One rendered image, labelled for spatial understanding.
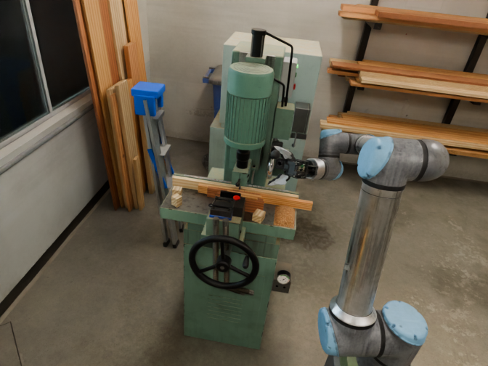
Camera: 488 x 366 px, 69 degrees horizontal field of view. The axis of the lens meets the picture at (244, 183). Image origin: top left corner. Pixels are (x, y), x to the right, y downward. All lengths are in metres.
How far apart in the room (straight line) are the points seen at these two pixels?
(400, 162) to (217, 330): 1.47
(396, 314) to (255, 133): 0.81
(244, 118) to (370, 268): 0.70
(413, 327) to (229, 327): 1.06
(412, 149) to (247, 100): 0.63
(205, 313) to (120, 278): 0.76
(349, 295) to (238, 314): 0.90
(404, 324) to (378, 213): 0.42
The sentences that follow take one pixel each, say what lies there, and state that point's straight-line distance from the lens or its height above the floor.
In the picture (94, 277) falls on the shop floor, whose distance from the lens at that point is 2.59.
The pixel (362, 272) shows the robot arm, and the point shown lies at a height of 1.10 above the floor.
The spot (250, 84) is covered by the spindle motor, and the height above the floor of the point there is 1.47.
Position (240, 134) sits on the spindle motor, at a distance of 1.40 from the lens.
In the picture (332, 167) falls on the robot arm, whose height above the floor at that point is 1.14.
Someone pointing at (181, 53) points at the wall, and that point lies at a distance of 3.86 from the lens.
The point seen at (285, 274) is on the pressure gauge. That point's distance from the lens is 1.62.
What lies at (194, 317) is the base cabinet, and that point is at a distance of 2.07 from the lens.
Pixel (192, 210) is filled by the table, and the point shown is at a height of 0.90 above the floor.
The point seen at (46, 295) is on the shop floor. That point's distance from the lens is 2.58.
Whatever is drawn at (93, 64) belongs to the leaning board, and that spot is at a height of 1.16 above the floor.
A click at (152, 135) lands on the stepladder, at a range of 2.23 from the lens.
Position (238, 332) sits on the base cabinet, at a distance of 2.11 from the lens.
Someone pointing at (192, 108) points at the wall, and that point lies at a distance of 4.00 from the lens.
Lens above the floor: 1.86
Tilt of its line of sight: 33 degrees down
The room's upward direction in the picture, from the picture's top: 6 degrees clockwise
